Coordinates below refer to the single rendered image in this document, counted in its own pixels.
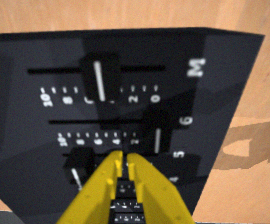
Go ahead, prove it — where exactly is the black lighting desk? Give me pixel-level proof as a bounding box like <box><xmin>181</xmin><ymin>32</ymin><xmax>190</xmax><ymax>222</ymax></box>
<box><xmin>0</xmin><ymin>27</ymin><xmax>265</xmax><ymax>224</ymax></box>

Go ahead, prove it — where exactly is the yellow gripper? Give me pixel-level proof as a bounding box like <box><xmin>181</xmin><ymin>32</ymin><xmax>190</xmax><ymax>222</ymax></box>
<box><xmin>56</xmin><ymin>151</ymin><xmax>195</xmax><ymax>224</ymax></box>

